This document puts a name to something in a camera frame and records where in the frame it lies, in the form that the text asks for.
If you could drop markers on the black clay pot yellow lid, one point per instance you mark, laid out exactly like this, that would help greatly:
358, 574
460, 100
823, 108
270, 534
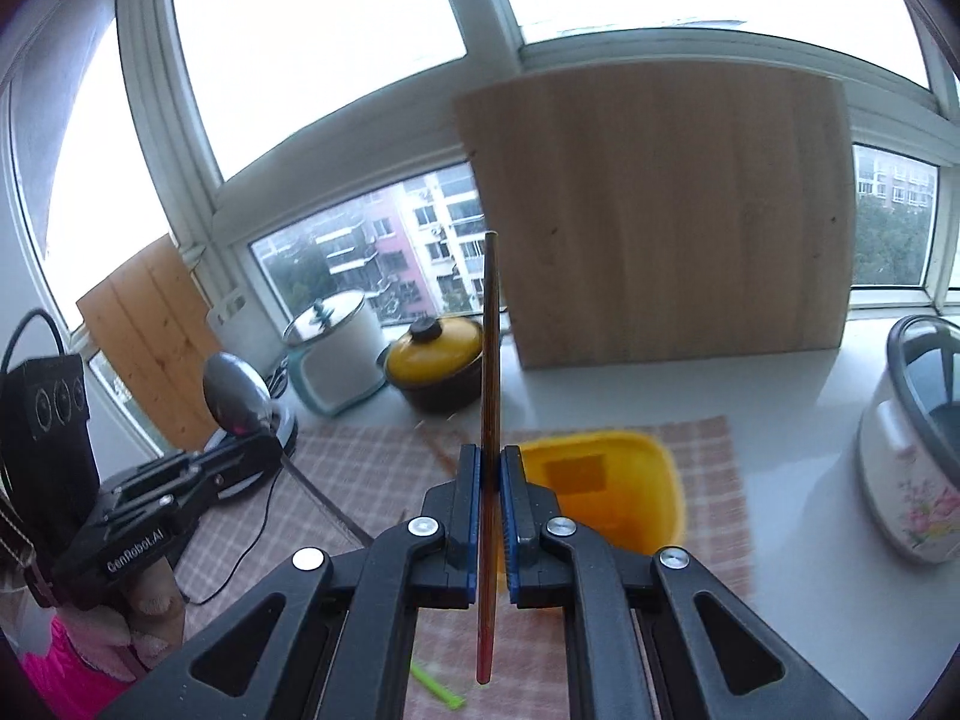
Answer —
439, 360

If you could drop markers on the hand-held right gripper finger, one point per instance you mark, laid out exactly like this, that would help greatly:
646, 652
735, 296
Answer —
240, 465
225, 444

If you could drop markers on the person's left hand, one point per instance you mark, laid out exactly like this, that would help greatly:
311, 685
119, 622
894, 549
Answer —
157, 600

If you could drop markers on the green plastic fork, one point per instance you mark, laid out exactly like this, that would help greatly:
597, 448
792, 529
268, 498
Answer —
435, 682

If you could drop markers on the yellow plastic container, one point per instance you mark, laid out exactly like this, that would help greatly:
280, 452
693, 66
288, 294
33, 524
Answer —
637, 480

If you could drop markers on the pink clothing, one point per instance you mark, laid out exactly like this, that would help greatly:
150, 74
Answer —
67, 682

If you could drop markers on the white floral slow cooker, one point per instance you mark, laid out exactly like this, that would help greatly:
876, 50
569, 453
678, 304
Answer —
907, 480

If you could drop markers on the red-tipped wooden chopstick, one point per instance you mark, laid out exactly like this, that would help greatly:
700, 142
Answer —
491, 360

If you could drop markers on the wooden slat board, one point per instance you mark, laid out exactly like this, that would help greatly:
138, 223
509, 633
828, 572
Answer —
150, 330

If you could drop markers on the scissors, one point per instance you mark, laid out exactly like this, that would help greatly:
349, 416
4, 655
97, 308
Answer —
279, 379

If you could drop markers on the light wooden board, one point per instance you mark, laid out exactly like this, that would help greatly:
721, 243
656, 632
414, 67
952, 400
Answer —
660, 217

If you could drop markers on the apartment building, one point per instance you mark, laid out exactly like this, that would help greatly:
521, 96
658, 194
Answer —
420, 240

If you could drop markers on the plaid tablecloth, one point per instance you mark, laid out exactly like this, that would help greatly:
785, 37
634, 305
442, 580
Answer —
705, 480

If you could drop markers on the person's left forearm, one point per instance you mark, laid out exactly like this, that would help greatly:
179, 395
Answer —
90, 630

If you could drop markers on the metal spoon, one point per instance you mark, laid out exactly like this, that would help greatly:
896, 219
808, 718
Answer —
236, 394

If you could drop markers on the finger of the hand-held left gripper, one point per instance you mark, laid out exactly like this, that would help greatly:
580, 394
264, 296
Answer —
511, 532
470, 532

